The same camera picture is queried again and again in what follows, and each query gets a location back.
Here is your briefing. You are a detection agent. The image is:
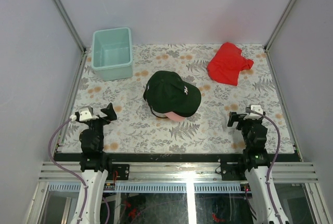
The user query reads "floral table mat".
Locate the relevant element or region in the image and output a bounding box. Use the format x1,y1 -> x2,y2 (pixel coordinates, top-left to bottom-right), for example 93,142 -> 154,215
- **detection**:
73,44 -> 294,154

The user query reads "pink baseball cap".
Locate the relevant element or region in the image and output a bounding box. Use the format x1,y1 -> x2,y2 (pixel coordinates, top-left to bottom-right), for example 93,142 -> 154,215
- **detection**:
164,112 -> 186,122

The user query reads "corner aluminium post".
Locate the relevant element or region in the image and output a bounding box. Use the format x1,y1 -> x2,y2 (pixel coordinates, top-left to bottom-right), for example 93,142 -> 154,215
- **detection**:
264,0 -> 298,52
52,0 -> 86,53

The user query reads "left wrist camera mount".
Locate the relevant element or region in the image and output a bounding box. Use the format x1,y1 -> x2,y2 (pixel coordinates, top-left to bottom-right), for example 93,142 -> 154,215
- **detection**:
70,106 -> 98,122

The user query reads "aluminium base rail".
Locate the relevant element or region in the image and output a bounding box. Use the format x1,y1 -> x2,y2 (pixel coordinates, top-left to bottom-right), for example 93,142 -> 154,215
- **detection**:
39,161 -> 319,182

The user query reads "black wire hat stand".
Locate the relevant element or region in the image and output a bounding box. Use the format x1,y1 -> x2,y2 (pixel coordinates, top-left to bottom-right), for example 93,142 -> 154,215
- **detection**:
150,108 -> 167,118

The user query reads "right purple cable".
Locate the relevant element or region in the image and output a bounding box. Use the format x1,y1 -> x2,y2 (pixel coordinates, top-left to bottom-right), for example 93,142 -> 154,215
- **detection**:
253,111 -> 284,224

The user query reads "dark green baseball cap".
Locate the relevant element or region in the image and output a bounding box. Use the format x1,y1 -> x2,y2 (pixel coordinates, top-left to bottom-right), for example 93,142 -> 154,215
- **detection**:
143,71 -> 201,118

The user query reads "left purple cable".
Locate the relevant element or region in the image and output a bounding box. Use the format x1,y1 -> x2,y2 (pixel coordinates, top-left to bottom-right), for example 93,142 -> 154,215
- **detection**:
48,117 -> 110,224

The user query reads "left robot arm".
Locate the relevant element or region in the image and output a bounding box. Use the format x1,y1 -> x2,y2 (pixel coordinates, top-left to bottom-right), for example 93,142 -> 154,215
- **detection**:
70,103 -> 117,223

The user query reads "purple cable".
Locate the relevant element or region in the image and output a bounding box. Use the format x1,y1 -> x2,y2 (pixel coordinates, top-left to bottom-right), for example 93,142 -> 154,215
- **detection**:
253,111 -> 284,224
48,117 -> 110,224

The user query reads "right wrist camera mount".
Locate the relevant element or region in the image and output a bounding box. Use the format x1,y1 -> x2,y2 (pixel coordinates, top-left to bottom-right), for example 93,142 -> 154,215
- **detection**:
244,104 -> 265,120

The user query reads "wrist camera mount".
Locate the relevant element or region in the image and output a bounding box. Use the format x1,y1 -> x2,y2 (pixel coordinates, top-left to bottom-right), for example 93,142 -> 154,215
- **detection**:
70,106 -> 98,122
244,104 -> 265,120

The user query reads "left corner aluminium post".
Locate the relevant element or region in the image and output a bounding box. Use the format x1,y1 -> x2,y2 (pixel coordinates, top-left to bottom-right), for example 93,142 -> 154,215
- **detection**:
52,0 -> 86,53

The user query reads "right corner aluminium post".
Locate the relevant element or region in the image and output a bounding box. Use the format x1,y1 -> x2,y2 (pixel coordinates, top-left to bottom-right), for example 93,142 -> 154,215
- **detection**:
264,0 -> 298,52

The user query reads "teal plastic bin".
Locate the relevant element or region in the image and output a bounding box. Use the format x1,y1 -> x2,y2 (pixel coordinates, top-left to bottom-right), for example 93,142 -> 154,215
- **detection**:
91,27 -> 133,81

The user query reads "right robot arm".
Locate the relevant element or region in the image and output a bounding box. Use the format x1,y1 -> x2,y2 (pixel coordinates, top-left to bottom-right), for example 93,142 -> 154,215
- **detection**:
227,108 -> 290,223

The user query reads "red cloth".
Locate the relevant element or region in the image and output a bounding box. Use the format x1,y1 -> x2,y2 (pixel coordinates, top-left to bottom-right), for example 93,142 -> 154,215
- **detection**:
207,42 -> 254,86

